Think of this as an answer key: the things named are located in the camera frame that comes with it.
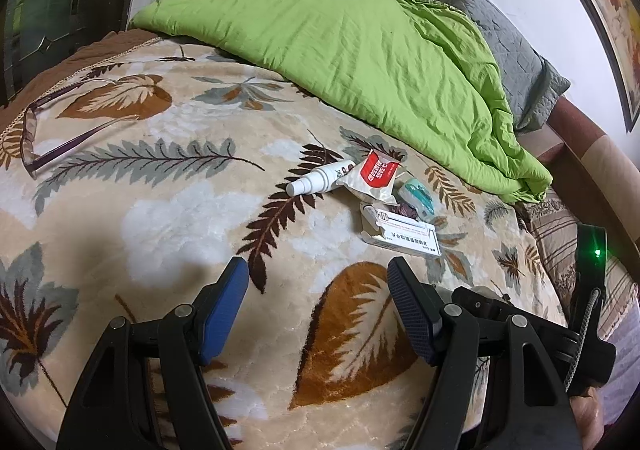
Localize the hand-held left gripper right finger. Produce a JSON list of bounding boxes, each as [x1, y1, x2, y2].
[[387, 257, 583, 450]]

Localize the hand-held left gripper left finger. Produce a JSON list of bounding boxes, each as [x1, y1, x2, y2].
[[55, 257, 250, 450]]

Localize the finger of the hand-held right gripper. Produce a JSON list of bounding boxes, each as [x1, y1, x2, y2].
[[451, 286, 576, 363]]

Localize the white medicine box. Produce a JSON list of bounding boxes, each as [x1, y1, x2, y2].
[[359, 201, 443, 258]]

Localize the teal plastic pack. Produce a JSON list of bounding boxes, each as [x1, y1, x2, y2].
[[397, 178, 437, 219]]

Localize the white and red wrapper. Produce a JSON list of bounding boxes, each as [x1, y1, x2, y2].
[[334, 149, 405, 205]]

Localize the person's right hand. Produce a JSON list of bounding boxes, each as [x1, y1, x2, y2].
[[570, 387, 608, 450]]

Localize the striped brown pillow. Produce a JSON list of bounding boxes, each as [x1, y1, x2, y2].
[[515, 187, 636, 335]]

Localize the brown padded headboard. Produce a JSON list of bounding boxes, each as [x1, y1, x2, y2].
[[537, 94, 640, 281]]

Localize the leaf print blanket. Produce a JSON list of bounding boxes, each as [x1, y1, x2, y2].
[[0, 30, 571, 450]]

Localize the grey quilted pillow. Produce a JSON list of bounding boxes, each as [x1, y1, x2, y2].
[[447, 0, 572, 133]]

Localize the purple eyeglasses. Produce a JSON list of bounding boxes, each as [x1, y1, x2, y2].
[[19, 77, 143, 181]]

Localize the green quilt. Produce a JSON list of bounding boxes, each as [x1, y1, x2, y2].
[[127, 0, 553, 205]]

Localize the glass panel door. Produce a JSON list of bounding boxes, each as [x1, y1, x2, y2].
[[0, 0, 146, 105]]

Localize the grey braided cable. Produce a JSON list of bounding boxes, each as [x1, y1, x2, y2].
[[564, 287, 601, 391]]

